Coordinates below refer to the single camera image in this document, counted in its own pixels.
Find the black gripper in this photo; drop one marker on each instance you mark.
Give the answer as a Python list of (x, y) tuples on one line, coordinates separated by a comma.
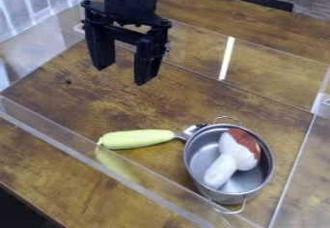
[(128, 21)]

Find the white mushroom with brown cap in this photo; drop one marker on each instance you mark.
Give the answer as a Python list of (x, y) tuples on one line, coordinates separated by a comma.
[(239, 154)]

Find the silver metal pot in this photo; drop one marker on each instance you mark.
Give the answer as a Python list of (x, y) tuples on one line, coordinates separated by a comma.
[(246, 183)]

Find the clear acrylic front barrier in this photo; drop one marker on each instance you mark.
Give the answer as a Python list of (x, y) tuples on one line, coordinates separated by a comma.
[(154, 186)]

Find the clear acrylic barrier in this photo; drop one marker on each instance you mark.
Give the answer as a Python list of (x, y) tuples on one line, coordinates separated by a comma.
[(303, 204), (154, 186)]

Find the clear acrylic right barrier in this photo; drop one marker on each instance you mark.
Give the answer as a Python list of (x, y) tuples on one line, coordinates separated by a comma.
[(303, 204)]

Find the clear acrylic triangular bracket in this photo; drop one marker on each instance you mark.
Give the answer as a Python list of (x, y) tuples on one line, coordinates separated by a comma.
[(79, 28)]

